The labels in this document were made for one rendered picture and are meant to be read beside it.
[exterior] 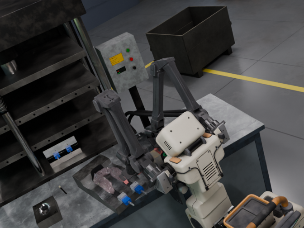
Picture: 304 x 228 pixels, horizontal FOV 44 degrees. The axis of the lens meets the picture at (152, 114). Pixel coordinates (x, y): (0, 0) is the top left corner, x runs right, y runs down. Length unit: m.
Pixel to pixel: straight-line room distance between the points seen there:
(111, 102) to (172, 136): 0.34
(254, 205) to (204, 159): 0.34
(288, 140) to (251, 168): 1.00
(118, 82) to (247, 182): 1.28
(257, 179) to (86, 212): 1.30
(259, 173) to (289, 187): 0.46
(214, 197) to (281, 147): 1.72
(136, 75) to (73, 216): 1.25
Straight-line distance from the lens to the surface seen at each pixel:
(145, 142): 2.68
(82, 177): 2.65
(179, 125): 1.88
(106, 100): 1.82
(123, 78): 3.11
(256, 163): 2.92
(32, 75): 2.90
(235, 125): 2.76
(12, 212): 2.94
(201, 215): 2.13
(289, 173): 3.50
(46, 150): 3.08
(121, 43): 3.03
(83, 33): 2.79
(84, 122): 3.06
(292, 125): 4.02
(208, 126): 2.07
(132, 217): 2.58
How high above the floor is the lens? 2.37
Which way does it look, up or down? 29 degrees down
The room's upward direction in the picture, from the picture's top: 21 degrees counter-clockwise
